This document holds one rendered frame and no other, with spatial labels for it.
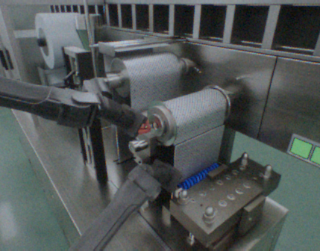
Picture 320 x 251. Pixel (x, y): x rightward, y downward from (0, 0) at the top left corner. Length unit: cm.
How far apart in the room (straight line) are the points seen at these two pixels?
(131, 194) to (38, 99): 28
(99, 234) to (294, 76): 67
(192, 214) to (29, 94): 53
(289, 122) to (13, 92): 76
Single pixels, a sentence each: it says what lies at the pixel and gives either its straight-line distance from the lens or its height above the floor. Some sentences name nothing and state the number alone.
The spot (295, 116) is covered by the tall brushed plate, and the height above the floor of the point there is 127.
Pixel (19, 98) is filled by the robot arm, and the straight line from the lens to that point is 56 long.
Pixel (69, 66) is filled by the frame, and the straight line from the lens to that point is 98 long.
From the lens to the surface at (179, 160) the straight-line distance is 75.
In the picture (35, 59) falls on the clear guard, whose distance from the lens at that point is 152.
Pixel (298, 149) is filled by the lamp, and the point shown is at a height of 118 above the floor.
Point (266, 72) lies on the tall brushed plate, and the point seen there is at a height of 139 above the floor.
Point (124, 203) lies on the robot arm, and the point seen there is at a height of 122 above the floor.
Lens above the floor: 158
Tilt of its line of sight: 29 degrees down
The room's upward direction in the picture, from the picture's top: straight up
